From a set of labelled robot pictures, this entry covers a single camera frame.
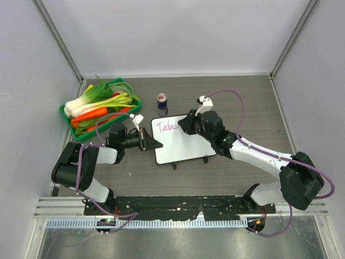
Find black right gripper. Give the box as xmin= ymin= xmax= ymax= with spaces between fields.
xmin=179 ymin=109 xmax=215 ymax=143

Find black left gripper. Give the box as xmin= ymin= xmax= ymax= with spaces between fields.
xmin=121 ymin=127 xmax=162 ymax=151

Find white whiteboard black frame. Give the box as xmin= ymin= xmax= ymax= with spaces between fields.
xmin=150 ymin=114 xmax=216 ymax=165

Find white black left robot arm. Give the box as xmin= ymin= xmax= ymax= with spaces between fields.
xmin=51 ymin=122 xmax=163 ymax=215

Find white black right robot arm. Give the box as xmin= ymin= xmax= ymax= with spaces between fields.
xmin=178 ymin=110 xmax=325 ymax=213

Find Red Bull can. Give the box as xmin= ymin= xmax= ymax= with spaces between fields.
xmin=156 ymin=93 xmax=168 ymax=117

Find green celery stalks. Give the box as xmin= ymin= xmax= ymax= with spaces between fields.
xmin=68 ymin=93 xmax=140 ymax=118

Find orange carrot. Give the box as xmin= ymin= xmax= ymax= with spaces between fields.
xmin=71 ymin=107 xmax=108 ymax=123

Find green long beans bundle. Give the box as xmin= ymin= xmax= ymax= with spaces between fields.
xmin=109 ymin=82 xmax=134 ymax=96

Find bok choy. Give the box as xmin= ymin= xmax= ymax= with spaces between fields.
xmin=64 ymin=76 xmax=113 ymax=117

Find green plastic tray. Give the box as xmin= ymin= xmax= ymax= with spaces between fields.
xmin=59 ymin=78 xmax=141 ymax=142

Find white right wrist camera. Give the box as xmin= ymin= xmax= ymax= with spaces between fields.
xmin=196 ymin=96 xmax=213 ymax=115

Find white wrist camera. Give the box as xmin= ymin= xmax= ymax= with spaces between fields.
xmin=129 ymin=113 xmax=144 ymax=131
xmin=196 ymin=96 xmax=213 ymax=115

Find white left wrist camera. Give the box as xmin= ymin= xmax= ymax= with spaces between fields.
xmin=129 ymin=113 xmax=144 ymax=131

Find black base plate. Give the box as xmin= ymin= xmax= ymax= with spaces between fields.
xmin=99 ymin=195 xmax=276 ymax=221

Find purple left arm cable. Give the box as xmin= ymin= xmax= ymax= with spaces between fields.
xmin=74 ymin=113 xmax=140 ymax=235

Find white slotted cable duct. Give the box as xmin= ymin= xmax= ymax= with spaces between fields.
xmin=46 ymin=217 xmax=247 ymax=229

